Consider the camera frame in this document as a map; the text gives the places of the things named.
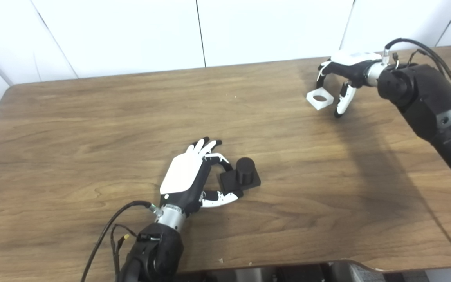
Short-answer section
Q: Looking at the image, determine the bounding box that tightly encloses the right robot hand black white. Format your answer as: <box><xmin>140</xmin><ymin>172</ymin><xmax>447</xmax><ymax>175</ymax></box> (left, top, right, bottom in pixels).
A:
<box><xmin>315</xmin><ymin>51</ymin><xmax>384</xmax><ymax>119</ymax></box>

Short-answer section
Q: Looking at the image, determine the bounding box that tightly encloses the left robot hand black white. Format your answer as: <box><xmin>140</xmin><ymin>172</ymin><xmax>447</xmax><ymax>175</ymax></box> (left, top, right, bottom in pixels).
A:
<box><xmin>160</xmin><ymin>137</ymin><xmax>244</xmax><ymax>214</ymax></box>

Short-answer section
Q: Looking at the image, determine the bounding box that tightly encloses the white square piece with hole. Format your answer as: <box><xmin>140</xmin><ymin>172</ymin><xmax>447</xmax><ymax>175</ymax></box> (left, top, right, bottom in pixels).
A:
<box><xmin>306</xmin><ymin>88</ymin><xmax>334</xmax><ymax>111</ymax></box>

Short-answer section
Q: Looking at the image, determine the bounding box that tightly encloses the black peg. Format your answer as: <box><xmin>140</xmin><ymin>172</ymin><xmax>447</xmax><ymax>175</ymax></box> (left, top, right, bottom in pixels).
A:
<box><xmin>220</xmin><ymin>157</ymin><xmax>261</xmax><ymax>192</ymax></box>

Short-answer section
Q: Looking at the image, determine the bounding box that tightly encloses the black glossy robot chest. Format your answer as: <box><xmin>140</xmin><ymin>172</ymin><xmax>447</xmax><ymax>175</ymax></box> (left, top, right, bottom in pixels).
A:
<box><xmin>179</xmin><ymin>260</ymin><xmax>426</xmax><ymax>282</ymax></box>

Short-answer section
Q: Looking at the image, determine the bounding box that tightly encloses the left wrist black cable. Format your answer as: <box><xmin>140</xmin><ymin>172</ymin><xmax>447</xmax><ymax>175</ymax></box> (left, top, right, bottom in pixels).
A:
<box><xmin>81</xmin><ymin>201</ymin><xmax>161</xmax><ymax>282</ymax></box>

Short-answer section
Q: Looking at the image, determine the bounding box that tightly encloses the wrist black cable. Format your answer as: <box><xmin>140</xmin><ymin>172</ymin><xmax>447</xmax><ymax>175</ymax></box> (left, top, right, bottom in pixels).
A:
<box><xmin>382</xmin><ymin>38</ymin><xmax>451</xmax><ymax>282</ymax></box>
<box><xmin>81</xmin><ymin>201</ymin><xmax>161</xmax><ymax>282</ymax></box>

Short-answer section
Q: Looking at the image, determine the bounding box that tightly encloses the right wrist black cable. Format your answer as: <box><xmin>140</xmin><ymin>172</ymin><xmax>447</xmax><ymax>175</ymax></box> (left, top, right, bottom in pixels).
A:
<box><xmin>382</xmin><ymin>38</ymin><xmax>451</xmax><ymax>282</ymax></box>

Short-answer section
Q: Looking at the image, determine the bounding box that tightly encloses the thin wire with yellow connector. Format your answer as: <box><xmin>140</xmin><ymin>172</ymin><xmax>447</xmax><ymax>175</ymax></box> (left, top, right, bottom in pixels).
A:
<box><xmin>110</xmin><ymin>224</ymin><xmax>148</xmax><ymax>278</ymax></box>

